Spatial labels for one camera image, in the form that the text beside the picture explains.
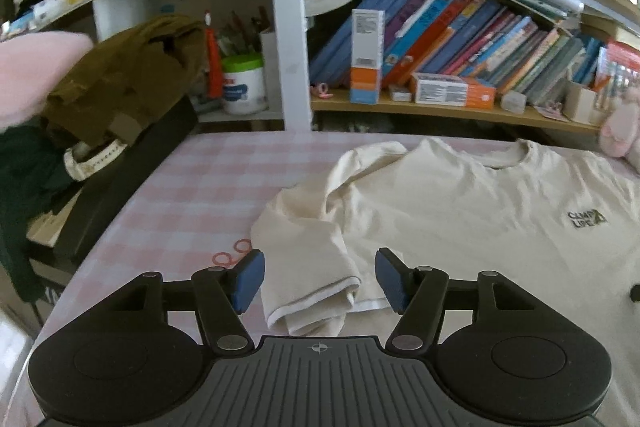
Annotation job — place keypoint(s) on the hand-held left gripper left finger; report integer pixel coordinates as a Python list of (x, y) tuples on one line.
[(249, 282)]

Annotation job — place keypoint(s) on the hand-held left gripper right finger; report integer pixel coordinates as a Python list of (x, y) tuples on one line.
[(392, 279)]

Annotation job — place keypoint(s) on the cream printed T-shirt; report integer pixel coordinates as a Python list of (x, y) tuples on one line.
[(450, 217)]

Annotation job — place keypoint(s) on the pink checked cartoon desk mat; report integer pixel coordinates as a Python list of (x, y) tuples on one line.
[(200, 187)]

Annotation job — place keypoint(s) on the small white box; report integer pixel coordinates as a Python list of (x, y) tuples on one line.
[(401, 94)]

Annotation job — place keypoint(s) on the white jar green lid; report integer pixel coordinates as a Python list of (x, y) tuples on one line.
[(243, 87)]

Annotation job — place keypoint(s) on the flat white orange box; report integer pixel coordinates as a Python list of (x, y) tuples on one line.
[(450, 91)]

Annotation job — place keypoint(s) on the white eraser box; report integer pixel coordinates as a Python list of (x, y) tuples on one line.
[(513, 102)]

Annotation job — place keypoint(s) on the red orange tube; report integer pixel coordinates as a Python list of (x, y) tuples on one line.
[(214, 62)]

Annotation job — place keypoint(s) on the tall white orange box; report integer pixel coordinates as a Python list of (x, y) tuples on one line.
[(367, 57)]

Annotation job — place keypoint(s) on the pink scissors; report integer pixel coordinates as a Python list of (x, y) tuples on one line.
[(549, 111)]

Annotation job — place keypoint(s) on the dark green garment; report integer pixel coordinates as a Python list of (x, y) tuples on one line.
[(25, 197)]

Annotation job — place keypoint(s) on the brown garment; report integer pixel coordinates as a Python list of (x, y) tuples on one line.
[(125, 72)]

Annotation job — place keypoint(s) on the row of colourful books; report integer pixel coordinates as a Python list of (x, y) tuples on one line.
[(475, 42)]

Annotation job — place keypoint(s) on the white framed wooden bookshelf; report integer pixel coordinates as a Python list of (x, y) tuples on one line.
[(287, 32)]

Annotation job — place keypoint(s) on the small cardboard pen box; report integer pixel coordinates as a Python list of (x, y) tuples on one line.
[(582, 103)]

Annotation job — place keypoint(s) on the white pink plush rabbit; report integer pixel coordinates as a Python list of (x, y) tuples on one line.
[(620, 132)]

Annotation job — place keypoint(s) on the pink plush cloth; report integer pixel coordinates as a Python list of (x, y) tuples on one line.
[(35, 72)]

